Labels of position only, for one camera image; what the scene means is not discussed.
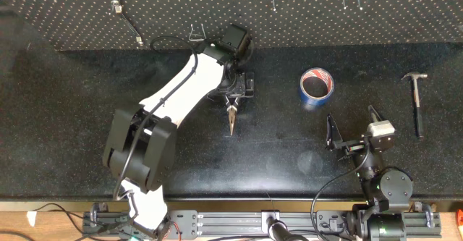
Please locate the hammer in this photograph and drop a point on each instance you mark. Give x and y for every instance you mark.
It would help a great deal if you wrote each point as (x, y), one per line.
(416, 96)

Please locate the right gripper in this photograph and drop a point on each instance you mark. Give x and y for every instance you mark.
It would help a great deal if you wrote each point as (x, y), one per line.
(349, 147)

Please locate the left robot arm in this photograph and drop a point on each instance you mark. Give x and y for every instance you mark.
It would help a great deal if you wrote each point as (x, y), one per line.
(188, 89)

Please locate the roll of blue tape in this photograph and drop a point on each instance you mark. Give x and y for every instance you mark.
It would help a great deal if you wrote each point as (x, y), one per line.
(305, 96)

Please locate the white paper scrap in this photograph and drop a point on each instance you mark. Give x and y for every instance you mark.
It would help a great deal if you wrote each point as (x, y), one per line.
(32, 217)

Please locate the black pegboard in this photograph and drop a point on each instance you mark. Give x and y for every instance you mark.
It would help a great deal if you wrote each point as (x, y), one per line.
(311, 16)

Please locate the pliers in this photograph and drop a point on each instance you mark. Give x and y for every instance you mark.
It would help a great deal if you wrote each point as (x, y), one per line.
(232, 119)

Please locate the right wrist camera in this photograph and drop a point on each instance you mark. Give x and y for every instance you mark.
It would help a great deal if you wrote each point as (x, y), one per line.
(380, 129)

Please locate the wrench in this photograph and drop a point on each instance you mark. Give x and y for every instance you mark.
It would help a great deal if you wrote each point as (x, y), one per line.
(128, 23)

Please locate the orange object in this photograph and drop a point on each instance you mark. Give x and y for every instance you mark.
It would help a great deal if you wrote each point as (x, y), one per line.
(460, 221)

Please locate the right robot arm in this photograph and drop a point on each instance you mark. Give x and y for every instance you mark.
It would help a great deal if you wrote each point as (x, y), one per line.
(394, 188)

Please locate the mounting rail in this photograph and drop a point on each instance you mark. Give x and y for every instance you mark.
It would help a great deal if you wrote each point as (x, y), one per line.
(224, 223)

